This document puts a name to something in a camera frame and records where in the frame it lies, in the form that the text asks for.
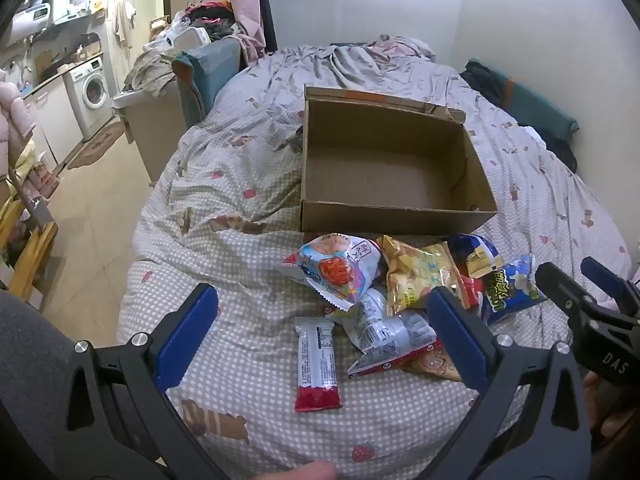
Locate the white washing machine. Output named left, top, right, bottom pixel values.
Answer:
left=64, top=56, right=115, bottom=142

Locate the dark clothes pile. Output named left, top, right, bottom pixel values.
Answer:
left=182, top=2, right=241, bottom=41

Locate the tan cartoon snack packet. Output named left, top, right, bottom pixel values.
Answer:
left=400, top=342, right=463, bottom=382

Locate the grey crumpled bed sheet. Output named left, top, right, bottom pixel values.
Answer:
left=240, top=35, right=451, bottom=92

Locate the brown door mat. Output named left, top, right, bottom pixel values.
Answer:
left=66, top=120, right=127, bottom=171

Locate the dark blue snack packet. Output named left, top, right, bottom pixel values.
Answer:
left=446, top=233, right=507, bottom=281

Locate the silver red-edged snack packet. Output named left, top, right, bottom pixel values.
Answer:
left=341, top=287, right=444, bottom=380

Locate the black garment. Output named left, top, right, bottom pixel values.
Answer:
left=460, top=60, right=511, bottom=103

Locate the hanging beige towel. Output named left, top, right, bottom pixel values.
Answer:
left=112, top=0, right=137, bottom=51

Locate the beige bedside cabinet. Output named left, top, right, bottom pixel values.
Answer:
left=111, top=82, right=188, bottom=188

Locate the red snack packet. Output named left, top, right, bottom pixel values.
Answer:
left=457, top=275, right=487, bottom=311

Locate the pink padded jacket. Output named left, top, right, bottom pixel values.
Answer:
left=0, top=82, right=38, bottom=161

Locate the cardboard box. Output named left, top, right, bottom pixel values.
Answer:
left=299, top=85, right=500, bottom=235

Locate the pink folded garment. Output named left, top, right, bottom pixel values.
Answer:
left=30, top=160, right=58, bottom=197

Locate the pink curtain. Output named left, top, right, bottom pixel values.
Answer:
left=222, top=0, right=267, bottom=66

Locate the white pink snack packet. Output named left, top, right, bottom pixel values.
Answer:
left=282, top=232, right=385, bottom=312

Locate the person's right hand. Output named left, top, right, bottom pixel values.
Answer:
left=582, top=372, right=640, bottom=442

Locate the person's left hand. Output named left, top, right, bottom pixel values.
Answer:
left=260, top=460, right=342, bottom=480

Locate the beige cloth pile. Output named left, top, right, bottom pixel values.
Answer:
left=122, top=42, right=181, bottom=98

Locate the teal cushion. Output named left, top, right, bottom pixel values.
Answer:
left=172, top=37, right=246, bottom=126

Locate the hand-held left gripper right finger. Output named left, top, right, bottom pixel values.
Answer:
left=420, top=286, right=597, bottom=480

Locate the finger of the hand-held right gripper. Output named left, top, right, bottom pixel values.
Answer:
left=580, top=256, right=640, bottom=311
left=535, top=261, right=598, bottom=323

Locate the blue green-print snack packet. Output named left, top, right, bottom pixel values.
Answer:
left=480, top=254, right=549, bottom=327

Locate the pink crumpled cloth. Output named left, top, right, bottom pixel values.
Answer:
left=365, top=35, right=436, bottom=58

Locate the white kitchen cabinet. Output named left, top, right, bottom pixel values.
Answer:
left=22, top=77, right=85, bottom=166

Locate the wooden rack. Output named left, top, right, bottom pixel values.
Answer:
left=0, top=180, right=60, bottom=301

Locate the red-ended snack bar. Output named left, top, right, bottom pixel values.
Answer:
left=293, top=316, right=344, bottom=414

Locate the white water heater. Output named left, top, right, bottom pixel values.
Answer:
left=11, top=2, right=55, bottom=36

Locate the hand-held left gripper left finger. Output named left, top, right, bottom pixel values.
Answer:
left=65, top=282, right=236, bottom=480

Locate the black pole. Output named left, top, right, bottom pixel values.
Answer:
left=255, top=0, right=278, bottom=53

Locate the yellow chips packet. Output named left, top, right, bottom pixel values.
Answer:
left=376, top=234, right=473, bottom=317

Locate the teal pillow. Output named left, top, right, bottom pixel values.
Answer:
left=462, top=59, right=581, bottom=143

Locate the checked printed bed blanket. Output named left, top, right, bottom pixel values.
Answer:
left=116, top=52, right=633, bottom=480

